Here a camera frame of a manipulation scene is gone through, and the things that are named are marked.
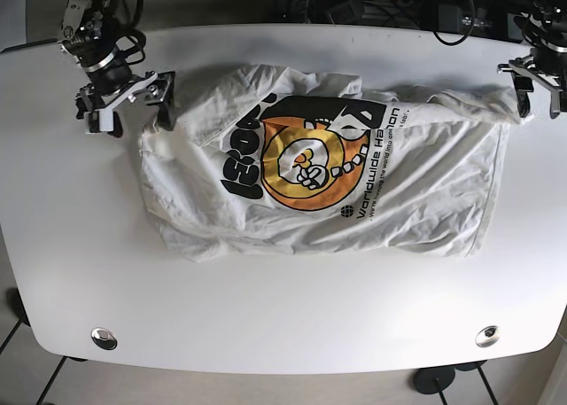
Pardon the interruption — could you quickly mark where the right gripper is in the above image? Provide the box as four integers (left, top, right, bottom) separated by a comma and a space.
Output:
61, 36, 176, 137

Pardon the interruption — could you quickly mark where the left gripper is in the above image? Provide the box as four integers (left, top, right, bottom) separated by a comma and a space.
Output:
498, 45, 566, 119

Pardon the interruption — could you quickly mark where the white printed T-shirt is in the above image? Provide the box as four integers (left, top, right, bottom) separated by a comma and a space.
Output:
138, 65, 525, 261

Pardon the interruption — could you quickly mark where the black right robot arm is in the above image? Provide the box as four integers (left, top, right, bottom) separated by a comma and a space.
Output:
58, 0, 176, 137

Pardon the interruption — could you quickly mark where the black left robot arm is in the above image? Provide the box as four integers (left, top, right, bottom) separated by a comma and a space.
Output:
498, 0, 566, 119

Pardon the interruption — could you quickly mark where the black power adapter box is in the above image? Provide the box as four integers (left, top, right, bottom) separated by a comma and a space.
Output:
436, 4, 462, 34

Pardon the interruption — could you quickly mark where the left silver table grommet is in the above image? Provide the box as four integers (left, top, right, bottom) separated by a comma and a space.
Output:
90, 327, 118, 351

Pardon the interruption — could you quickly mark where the silver table grommet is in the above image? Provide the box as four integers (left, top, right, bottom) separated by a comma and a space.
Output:
90, 327, 118, 351
475, 325, 501, 348

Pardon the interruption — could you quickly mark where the right silver table grommet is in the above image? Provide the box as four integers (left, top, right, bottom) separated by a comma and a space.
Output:
475, 325, 501, 348

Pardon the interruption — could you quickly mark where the black round stand base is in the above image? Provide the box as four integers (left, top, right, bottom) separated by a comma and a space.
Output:
412, 366, 455, 395

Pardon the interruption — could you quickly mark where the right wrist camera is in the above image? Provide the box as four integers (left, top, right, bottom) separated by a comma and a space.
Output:
85, 110, 113, 134

